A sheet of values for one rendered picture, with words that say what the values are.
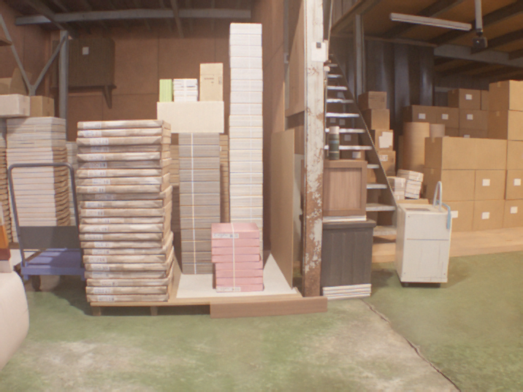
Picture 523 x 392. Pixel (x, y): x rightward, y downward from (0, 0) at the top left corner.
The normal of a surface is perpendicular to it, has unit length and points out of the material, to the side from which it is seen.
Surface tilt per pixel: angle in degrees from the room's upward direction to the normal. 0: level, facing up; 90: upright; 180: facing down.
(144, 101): 90
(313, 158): 90
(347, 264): 90
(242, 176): 90
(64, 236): 99
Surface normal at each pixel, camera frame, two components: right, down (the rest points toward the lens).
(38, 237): 0.13, 0.27
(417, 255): -0.20, 0.12
